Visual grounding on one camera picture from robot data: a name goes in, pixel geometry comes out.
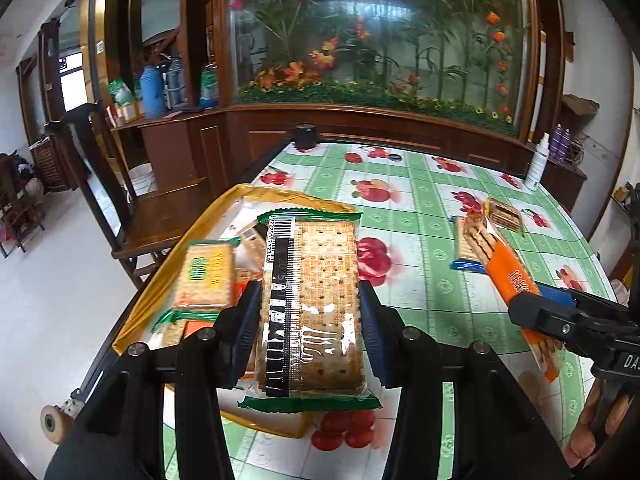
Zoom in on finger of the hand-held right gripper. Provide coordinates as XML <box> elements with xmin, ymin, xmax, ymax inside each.
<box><xmin>507</xmin><ymin>292</ymin><xmax>613</xmax><ymax>358</ymax></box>
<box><xmin>535</xmin><ymin>282</ymin><xmax>631</xmax><ymax>313</ymax></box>

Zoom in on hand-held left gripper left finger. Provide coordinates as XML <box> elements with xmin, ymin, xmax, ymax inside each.
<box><xmin>45</xmin><ymin>280</ymin><xmax>263</xmax><ymax>480</ymax></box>

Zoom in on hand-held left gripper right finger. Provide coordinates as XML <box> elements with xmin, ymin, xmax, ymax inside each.
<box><xmin>356</xmin><ymin>280</ymin><xmax>573</xmax><ymax>480</ymax></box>

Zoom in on rectangular cracker packet green ends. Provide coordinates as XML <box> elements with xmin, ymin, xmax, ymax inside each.
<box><xmin>236</xmin><ymin>208</ymin><xmax>383</xmax><ymax>413</ymax></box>

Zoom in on orange biscuit stick packet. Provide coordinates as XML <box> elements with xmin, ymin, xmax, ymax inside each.
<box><xmin>462</xmin><ymin>210</ymin><xmax>568</xmax><ymax>383</ymax></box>

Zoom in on yellow label cracker packet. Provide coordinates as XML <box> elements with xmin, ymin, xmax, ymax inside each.
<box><xmin>172</xmin><ymin>240</ymin><xmax>241</xmax><ymax>311</ymax></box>

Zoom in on yellow tray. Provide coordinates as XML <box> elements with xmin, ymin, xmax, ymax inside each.
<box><xmin>112</xmin><ymin>184</ymin><xmax>358</xmax><ymax>440</ymax></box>

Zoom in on person's right hand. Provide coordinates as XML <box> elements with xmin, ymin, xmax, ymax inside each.
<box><xmin>567</xmin><ymin>375</ymin><xmax>638</xmax><ymax>468</ymax></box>

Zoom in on small orange packet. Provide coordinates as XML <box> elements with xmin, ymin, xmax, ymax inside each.
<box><xmin>182</xmin><ymin>320</ymin><xmax>217</xmax><ymax>343</ymax></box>

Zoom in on green edged cracker packet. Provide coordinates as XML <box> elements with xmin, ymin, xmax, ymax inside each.
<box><xmin>151</xmin><ymin>309</ymin><xmax>221</xmax><ymax>348</ymax></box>

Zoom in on brown striped cracker packet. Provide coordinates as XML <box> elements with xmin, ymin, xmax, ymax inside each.
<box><xmin>232</xmin><ymin>225</ymin><xmax>268</xmax><ymax>283</ymax></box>

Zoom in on blue edged biscuit packet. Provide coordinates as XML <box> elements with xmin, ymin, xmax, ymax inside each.
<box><xmin>448</xmin><ymin>215</ymin><xmax>493</xmax><ymax>273</ymax></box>

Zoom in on fruit print tablecloth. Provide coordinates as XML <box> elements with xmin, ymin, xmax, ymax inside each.
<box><xmin>160</xmin><ymin>141</ymin><xmax>618</xmax><ymax>480</ymax></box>

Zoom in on small clear cracker packet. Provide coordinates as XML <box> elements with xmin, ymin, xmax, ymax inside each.
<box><xmin>482</xmin><ymin>198</ymin><xmax>526</xmax><ymax>237</ymax></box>

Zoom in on white spray bottle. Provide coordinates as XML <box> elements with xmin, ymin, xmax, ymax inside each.
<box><xmin>524</xmin><ymin>132</ymin><xmax>551</xmax><ymax>191</ymax></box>

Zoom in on wooden chair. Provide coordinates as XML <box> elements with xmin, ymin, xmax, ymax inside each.
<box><xmin>47</xmin><ymin>101</ymin><xmax>208</xmax><ymax>288</ymax></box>

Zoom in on white bucket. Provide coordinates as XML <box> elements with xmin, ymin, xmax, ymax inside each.
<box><xmin>127</xmin><ymin>162</ymin><xmax>157</xmax><ymax>196</ymax></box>

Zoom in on wooden side cabinet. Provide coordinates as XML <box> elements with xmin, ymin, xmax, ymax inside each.
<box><xmin>110</xmin><ymin>107</ymin><xmax>231</xmax><ymax>211</ymax></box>

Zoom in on black round container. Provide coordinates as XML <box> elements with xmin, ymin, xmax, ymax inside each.
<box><xmin>291</xmin><ymin>124</ymin><xmax>320</xmax><ymax>152</ymax></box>

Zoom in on tan round roll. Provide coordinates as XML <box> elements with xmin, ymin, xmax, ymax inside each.
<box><xmin>40</xmin><ymin>402</ymin><xmax>76</xmax><ymax>446</ymax></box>

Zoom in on green label bottle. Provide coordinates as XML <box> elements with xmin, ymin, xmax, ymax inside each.
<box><xmin>200</xmin><ymin>62</ymin><xmax>221</xmax><ymax>109</ymax></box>

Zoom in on small cardboard box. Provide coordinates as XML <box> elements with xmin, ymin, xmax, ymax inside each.
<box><xmin>112</xmin><ymin>101</ymin><xmax>145</xmax><ymax>125</ymax></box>

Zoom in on clear water bottle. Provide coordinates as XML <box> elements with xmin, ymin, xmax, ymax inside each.
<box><xmin>165</xmin><ymin>56</ymin><xmax>190</xmax><ymax>110</ymax></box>

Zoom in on blue thermos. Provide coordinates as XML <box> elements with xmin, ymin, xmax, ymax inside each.
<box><xmin>140</xmin><ymin>66</ymin><xmax>166</xmax><ymax>118</ymax></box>

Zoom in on dark wooden rack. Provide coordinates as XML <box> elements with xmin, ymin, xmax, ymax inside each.
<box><xmin>0</xmin><ymin>152</ymin><xmax>46</xmax><ymax>256</ymax></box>

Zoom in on wicker basket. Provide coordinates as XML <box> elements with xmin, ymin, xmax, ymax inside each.
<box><xmin>29</xmin><ymin>135</ymin><xmax>71</xmax><ymax>192</ymax></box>

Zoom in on green bag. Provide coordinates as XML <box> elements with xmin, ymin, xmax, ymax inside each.
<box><xmin>107</xmin><ymin>78</ymin><xmax>137</xmax><ymax>111</ymax></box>

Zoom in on glass flower display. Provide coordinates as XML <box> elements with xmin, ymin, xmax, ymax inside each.
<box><xmin>227</xmin><ymin>0</ymin><xmax>531</xmax><ymax>136</ymax></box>

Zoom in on brown wall shelf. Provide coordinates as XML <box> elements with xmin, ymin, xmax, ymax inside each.
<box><xmin>561</xmin><ymin>94</ymin><xmax>600</xmax><ymax>117</ymax></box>

